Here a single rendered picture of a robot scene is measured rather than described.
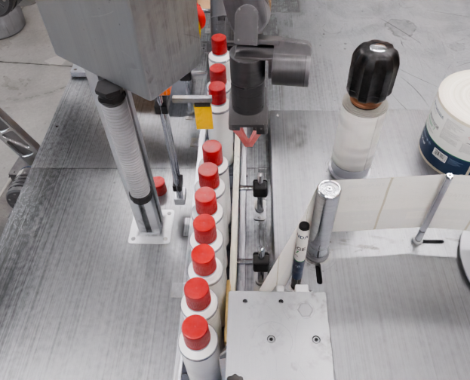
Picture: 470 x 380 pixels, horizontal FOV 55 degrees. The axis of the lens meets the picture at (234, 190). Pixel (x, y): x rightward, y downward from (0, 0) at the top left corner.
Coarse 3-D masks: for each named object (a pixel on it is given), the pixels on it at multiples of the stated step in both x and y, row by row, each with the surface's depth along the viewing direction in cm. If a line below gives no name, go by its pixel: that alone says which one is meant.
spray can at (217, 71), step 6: (210, 66) 89; (216, 66) 89; (222, 66) 89; (210, 72) 89; (216, 72) 88; (222, 72) 88; (210, 78) 90; (216, 78) 89; (222, 78) 89; (228, 84) 92; (228, 90) 91; (228, 96) 92
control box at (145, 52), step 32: (64, 0) 48; (96, 0) 45; (128, 0) 42; (160, 0) 45; (192, 0) 49; (64, 32) 52; (96, 32) 48; (128, 32) 45; (160, 32) 47; (192, 32) 51; (96, 64) 53; (128, 64) 48; (160, 64) 49; (192, 64) 54
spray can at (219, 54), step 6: (216, 36) 96; (222, 36) 96; (216, 42) 95; (222, 42) 96; (216, 48) 97; (222, 48) 97; (210, 54) 99; (216, 54) 98; (222, 54) 98; (228, 54) 99; (210, 60) 99; (216, 60) 98; (222, 60) 98; (228, 60) 98; (228, 66) 100; (228, 72) 101; (228, 78) 102
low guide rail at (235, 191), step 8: (240, 144) 102; (232, 192) 90; (232, 200) 89; (232, 208) 88; (232, 216) 86; (232, 224) 85; (232, 232) 84; (232, 240) 83; (232, 248) 82; (232, 256) 81; (232, 264) 80; (232, 272) 79; (232, 280) 77; (232, 288) 77
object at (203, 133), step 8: (208, 64) 111; (208, 72) 109; (208, 80) 107; (200, 136) 94; (200, 144) 93; (200, 152) 91; (200, 160) 90; (192, 200) 83; (184, 272) 74; (184, 280) 72
